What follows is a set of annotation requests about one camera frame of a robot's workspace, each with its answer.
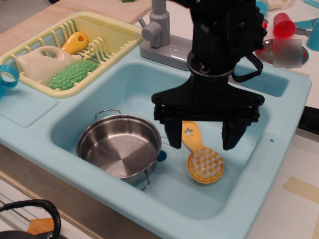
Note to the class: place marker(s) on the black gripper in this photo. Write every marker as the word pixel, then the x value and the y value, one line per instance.
pixel 203 98

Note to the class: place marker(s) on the yellow round dish brush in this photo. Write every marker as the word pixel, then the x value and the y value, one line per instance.
pixel 204 164

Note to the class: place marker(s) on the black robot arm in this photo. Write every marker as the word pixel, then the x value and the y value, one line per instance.
pixel 225 35

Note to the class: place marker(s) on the stainless steel pot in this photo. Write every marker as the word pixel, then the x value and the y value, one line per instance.
pixel 123 145

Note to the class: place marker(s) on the steel pot lid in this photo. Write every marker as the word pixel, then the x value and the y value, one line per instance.
pixel 283 53

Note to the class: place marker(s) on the grey toy faucet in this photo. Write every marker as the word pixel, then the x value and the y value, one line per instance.
pixel 159 44

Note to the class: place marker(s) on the black object right edge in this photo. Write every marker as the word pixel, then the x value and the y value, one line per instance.
pixel 310 120

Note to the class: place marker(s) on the beige masking tape strip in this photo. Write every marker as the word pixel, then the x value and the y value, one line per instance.
pixel 303 189

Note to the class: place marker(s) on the red toy cup right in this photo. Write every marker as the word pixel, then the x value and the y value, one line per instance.
pixel 284 27

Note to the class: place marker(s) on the light blue plate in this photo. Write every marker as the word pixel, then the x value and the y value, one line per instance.
pixel 263 7

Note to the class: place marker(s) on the blue cup at right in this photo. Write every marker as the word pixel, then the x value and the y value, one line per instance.
pixel 313 40

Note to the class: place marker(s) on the blue cup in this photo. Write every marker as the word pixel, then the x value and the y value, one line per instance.
pixel 313 40
pixel 9 78

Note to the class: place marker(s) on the cream toy item top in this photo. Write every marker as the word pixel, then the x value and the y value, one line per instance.
pixel 278 4

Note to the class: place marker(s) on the green bumpy toy vegetable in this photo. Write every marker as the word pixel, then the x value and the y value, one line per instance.
pixel 72 74

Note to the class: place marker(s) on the yellow dish drying rack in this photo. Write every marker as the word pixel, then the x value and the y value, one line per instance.
pixel 108 41

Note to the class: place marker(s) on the light blue toy sink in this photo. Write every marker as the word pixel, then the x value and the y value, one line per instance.
pixel 44 130

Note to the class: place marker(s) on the cream toy jug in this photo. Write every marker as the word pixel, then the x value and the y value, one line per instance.
pixel 43 63

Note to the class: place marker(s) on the yellow tape piece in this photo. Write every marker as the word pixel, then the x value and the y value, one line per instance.
pixel 38 226

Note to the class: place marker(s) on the blue cup at left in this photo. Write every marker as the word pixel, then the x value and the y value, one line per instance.
pixel 9 78

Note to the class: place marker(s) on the blue handled utensil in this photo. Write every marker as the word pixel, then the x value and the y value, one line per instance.
pixel 305 27

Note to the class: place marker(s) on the orange yellow toy handle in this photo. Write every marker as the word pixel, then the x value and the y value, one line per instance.
pixel 76 42

